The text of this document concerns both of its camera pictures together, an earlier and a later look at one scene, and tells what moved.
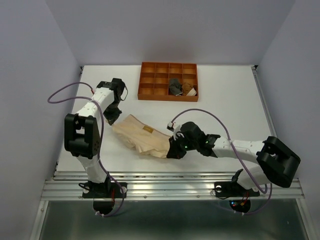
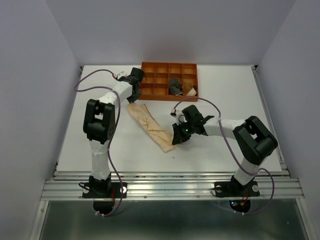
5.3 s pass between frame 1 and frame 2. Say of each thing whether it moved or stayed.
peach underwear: moved
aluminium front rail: stayed
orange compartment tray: stayed
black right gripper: moved
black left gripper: moved
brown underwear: stayed
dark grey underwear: stayed
